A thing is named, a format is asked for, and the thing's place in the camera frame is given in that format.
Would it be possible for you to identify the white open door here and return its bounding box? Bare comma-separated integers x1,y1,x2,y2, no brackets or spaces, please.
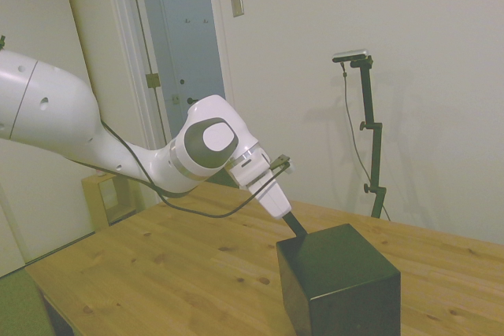
57,0,159,148

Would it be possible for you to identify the green upholstered chair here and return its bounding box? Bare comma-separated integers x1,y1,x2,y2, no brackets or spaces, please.
0,268,54,336

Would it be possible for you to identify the black camera stand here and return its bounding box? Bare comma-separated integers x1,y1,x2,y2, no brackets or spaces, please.
350,56,389,220

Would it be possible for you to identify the pale blue hallway door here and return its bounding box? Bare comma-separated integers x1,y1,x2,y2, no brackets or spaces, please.
156,0,234,116

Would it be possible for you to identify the light wooden shelf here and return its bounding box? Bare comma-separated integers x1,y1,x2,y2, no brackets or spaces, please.
80,172,146,231

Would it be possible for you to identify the black drawer cabinet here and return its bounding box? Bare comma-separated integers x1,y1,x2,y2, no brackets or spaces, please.
276,223,402,336

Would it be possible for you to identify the grey camera on stand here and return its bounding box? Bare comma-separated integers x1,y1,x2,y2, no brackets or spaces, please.
332,49,372,64

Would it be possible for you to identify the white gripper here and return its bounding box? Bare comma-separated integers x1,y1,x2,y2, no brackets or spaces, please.
229,146,309,238

